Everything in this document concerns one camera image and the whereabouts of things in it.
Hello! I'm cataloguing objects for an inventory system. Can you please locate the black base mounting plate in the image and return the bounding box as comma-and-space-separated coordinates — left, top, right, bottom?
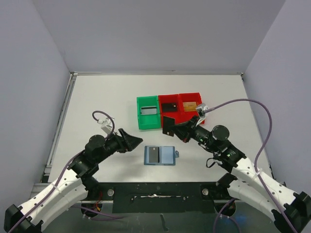
79, 182, 231, 214

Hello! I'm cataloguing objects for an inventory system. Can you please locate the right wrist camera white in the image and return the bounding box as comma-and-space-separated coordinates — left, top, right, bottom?
196, 103, 208, 126

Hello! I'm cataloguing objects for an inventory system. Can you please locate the black card in red bin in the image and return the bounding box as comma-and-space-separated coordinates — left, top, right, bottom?
161, 102, 178, 113

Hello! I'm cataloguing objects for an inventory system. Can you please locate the middle red plastic bin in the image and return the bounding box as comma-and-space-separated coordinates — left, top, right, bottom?
158, 94, 181, 128

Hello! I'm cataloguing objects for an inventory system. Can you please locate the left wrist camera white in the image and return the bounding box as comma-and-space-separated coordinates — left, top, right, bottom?
98, 117, 114, 134

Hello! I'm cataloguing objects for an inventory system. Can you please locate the blue leather card holder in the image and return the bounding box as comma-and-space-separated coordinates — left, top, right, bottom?
144, 146, 179, 166

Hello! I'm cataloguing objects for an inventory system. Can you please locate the aluminium rail left edge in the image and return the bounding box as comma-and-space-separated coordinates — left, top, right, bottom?
43, 72, 78, 176

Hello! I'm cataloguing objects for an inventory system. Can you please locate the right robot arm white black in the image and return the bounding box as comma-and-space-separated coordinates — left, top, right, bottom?
163, 116, 311, 233

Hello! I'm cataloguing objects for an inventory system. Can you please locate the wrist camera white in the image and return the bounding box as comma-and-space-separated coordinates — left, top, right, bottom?
196, 103, 208, 126
98, 117, 114, 134

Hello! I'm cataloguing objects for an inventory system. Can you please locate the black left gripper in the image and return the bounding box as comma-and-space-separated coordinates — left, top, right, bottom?
96, 128, 142, 164

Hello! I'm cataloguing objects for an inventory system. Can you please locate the black VIP credit card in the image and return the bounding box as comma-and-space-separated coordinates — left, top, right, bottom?
162, 116, 175, 136

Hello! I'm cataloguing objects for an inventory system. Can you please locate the aluminium rail front right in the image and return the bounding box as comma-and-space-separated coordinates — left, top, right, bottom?
275, 180, 286, 187

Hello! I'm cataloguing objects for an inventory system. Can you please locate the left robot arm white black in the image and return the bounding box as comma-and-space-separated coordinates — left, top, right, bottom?
4, 129, 143, 233

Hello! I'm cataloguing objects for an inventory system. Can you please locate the green plastic bin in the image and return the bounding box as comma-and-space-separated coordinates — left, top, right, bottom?
137, 96, 161, 130

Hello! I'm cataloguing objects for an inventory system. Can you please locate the silver card in green bin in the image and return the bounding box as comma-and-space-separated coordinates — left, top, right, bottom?
140, 106, 158, 116

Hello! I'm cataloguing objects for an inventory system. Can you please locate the gold card in red bin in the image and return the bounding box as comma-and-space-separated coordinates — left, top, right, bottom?
183, 101, 197, 112

